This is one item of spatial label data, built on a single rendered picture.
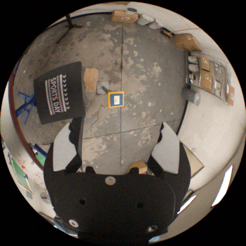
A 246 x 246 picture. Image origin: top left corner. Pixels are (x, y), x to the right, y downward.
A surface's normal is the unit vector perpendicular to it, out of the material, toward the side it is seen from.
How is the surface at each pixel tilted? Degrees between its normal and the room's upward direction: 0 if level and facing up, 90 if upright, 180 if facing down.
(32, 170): 58
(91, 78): 0
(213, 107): 90
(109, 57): 0
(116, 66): 0
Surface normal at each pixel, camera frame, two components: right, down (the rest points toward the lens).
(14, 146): 0.98, 0.13
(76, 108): 0.33, 0.50
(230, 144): -0.94, 0.16
